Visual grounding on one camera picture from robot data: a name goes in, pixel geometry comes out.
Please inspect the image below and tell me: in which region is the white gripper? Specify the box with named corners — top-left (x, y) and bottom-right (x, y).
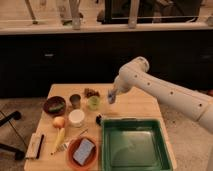
top-left (110, 76), bottom-right (123, 98)

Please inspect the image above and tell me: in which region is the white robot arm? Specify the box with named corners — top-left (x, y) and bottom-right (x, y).
top-left (108, 56), bottom-right (213, 134)

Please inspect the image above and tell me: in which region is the green plastic cup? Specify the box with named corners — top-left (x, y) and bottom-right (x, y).
top-left (88, 96), bottom-right (100, 110)

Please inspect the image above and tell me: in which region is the grey metal cup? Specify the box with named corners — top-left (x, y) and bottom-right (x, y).
top-left (69, 94), bottom-right (81, 109)

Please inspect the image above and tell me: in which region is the white paper cup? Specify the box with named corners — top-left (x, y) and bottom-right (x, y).
top-left (68, 109), bottom-right (85, 127)

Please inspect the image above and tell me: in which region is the brown snack pile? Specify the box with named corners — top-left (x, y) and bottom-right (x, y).
top-left (84, 88), bottom-right (100, 98)

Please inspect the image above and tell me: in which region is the small black object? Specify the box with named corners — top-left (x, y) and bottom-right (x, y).
top-left (96, 115), bottom-right (102, 126)

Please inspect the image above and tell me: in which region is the green plastic bin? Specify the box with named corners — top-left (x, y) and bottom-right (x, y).
top-left (101, 119), bottom-right (173, 171)

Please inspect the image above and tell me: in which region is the dark brown bowl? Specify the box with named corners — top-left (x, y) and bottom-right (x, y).
top-left (43, 96), bottom-right (66, 116)

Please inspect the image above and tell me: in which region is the orange fruit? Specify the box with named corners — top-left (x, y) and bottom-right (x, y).
top-left (53, 116), bottom-right (65, 129)

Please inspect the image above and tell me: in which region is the blue sponge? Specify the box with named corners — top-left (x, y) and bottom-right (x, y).
top-left (73, 138), bottom-right (95, 165)

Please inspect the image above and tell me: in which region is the orange bowl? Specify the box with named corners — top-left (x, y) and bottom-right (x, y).
top-left (66, 137), bottom-right (98, 171)

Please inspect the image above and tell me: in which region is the yellow banana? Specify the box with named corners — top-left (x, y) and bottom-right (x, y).
top-left (51, 128), bottom-right (65, 154)

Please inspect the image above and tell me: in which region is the metal fork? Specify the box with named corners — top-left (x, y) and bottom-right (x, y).
top-left (56, 129), bottom-right (88, 152)

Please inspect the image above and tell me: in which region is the wooden brush block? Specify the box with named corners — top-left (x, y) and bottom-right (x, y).
top-left (25, 133), bottom-right (44, 159)

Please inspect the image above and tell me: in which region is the black chair base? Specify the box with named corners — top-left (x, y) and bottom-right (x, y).
top-left (0, 110), bottom-right (27, 161)

